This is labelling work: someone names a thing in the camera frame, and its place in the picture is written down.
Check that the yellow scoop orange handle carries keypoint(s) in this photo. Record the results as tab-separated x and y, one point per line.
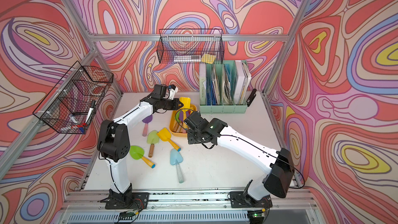
165	135

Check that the black wire basket back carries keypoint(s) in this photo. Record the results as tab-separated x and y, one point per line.
188	45

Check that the light blue trowel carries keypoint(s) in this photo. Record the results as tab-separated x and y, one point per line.
175	160

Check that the yellow sponge in basket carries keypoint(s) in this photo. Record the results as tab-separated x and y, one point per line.
207	58

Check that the black wire basket left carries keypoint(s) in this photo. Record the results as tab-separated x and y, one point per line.
67	112

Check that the black wire basket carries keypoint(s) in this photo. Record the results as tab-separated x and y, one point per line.
67	112
188	45

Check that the purple trowel pink handle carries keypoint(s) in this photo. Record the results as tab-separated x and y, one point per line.
181	118
146	122

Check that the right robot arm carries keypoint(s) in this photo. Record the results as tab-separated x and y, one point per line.
277	165

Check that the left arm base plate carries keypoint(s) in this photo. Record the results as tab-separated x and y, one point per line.
129	200

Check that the yellow storage box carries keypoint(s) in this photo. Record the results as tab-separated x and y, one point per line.
173	121

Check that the black stapler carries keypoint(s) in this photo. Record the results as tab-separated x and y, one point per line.
251	97

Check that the mint green file organizer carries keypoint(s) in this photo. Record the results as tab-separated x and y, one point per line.
217	86

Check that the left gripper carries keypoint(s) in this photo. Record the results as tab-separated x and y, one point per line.
174	106

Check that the light green trowel wooden handle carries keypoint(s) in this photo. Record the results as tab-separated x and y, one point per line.
152	140

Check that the green trowel yellow handle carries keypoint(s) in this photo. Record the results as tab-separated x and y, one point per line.
137	153

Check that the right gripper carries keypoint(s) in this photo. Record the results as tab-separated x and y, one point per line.
191	139

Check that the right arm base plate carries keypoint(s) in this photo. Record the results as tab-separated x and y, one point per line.
240	200

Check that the yellow shovel yellow handle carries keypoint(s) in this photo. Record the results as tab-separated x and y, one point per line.
186	101

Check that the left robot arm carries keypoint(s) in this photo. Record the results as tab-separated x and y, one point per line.
113	141

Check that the purple trowel pink handle front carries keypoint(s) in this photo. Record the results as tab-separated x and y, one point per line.
181	118

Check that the black white marker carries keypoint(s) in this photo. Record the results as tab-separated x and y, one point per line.
90	111

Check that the white book in organizer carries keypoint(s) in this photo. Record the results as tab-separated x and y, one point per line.
243	78

